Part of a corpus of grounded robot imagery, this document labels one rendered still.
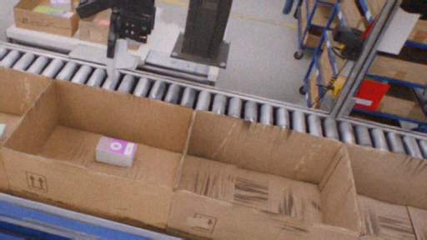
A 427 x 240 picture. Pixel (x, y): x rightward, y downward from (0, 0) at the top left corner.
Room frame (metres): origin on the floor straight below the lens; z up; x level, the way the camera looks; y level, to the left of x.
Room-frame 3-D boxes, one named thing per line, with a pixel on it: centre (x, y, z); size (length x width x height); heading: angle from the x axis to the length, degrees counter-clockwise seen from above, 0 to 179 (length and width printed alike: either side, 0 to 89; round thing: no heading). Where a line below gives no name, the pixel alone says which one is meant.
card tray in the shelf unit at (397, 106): (1.94, -1.15, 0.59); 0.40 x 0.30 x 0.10; 171
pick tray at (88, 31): (1.81, 0.27, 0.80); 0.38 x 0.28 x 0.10; 175
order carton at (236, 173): (0.66, -0.26, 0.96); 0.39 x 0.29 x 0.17; 83
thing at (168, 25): (1.85, 0.24, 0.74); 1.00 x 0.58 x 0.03; 83
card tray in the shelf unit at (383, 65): (1.94, -1.15, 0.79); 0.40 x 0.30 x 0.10; 174
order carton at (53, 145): (0.71, 0.13, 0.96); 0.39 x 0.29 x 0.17; 83
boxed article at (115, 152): (0.77, 0.11, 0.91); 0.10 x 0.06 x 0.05; 84
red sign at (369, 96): (1.36, -0.78, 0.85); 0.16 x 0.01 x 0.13; 83
